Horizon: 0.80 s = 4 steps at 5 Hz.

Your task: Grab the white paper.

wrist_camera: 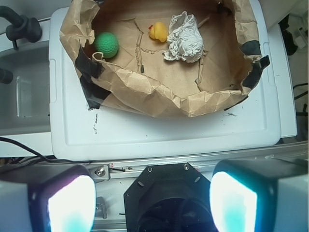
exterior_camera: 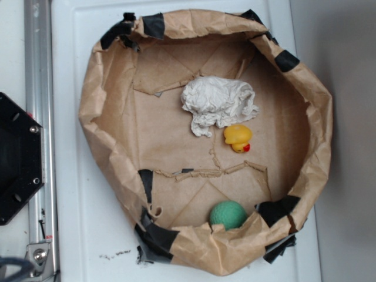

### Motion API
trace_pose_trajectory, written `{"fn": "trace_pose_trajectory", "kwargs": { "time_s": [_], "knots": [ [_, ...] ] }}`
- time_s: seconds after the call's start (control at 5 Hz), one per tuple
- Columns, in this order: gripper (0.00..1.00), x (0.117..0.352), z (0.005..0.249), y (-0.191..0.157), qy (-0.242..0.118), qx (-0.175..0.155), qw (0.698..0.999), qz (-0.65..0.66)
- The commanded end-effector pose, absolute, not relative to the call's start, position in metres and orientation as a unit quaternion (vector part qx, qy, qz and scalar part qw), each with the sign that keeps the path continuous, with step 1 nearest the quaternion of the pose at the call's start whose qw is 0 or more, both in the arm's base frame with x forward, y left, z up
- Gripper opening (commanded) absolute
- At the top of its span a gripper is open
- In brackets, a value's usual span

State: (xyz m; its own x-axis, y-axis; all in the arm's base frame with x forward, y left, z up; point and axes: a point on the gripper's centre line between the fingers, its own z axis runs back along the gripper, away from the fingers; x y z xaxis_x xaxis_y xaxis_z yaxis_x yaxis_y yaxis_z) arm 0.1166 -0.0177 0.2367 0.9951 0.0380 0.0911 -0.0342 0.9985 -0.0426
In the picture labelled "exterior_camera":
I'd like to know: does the crumpled white paper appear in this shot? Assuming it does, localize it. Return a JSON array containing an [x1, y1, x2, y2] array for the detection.
[[181, 76, 260, 137]]

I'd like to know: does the dark cable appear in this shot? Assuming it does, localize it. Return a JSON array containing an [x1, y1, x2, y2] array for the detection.
[[0, 256, 36, 278]]

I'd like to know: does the aluminium extrusion rail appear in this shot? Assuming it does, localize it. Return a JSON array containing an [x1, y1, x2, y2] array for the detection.
[[24, 1, 60, 281]]

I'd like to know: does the yellow rubber duck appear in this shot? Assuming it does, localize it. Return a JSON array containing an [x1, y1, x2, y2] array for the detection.
[[223, 124, 253, 153]]

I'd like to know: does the silver corner bracket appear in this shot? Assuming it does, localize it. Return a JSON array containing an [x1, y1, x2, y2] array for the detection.
[[25, 241, 58, 281]]

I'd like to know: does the green foam ball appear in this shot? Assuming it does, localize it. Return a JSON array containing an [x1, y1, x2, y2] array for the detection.
[[209, 201, 247, 230]]

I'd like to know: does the brown paper bag bin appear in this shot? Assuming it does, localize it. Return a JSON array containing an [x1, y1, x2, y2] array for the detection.
[[79, 9, 333, 276]]

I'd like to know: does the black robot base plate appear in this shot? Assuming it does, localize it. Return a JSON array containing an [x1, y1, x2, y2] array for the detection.
[[1, 93, 44, 226]]

